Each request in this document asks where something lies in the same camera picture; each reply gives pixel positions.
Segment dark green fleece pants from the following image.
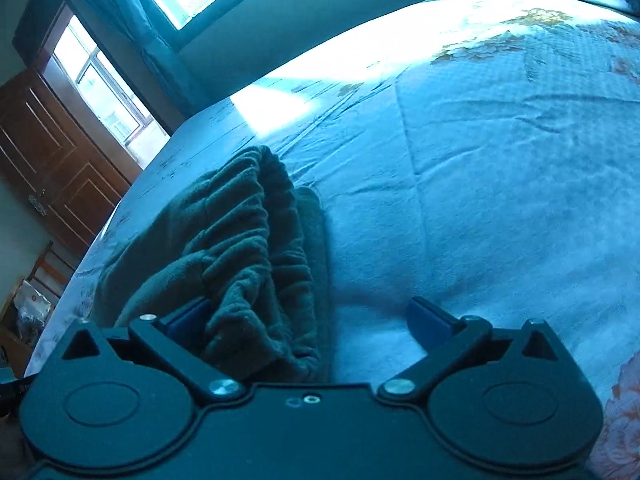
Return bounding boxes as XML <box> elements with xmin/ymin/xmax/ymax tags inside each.
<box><xmin>92</xmin><ymin>146</ymin><xmax>328</xmax><ymax>382</ymax></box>

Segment wooden chair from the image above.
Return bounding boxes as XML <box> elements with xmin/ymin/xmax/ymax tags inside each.
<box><xmin>1</xmin><ymin>240</ymin><xmax>76</xmax><ymax>323</ymax></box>

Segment white plastic bag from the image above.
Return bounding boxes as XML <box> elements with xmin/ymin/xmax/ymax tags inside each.
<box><xmin>13</xmin><ymin>281</ymin><xmax>51</xmax><ymax>347</ymax></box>

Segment light blue embroidered bed sheet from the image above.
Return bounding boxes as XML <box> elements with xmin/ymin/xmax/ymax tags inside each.
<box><xmin>28</xmin><ymin>0</ymin><xmax>639</xmax><ymax>479</ymax></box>

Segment brown wooden door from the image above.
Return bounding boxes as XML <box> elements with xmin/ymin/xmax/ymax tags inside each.
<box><xmin>1</xmin><ymin>68</ymin><xmax>141</xmax><ymax>257</ymax></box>

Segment hallway window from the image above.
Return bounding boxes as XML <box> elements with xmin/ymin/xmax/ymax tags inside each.
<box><xmin>53</xmin><ymin>16</ymin><xmax>169</xmax><ymax>169</ymax></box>

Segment teal curtain left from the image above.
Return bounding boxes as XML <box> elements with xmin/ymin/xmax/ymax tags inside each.
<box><xmin>81</xmin><ymin>0</ymin><xmax>208</xmax><ymax>117</ymax></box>

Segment metal door handle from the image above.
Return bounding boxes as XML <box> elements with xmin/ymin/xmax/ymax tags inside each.
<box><xmin>27</xmin><ymin>188</ymin><xmax>48</xmax><ymax>217</ymax></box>

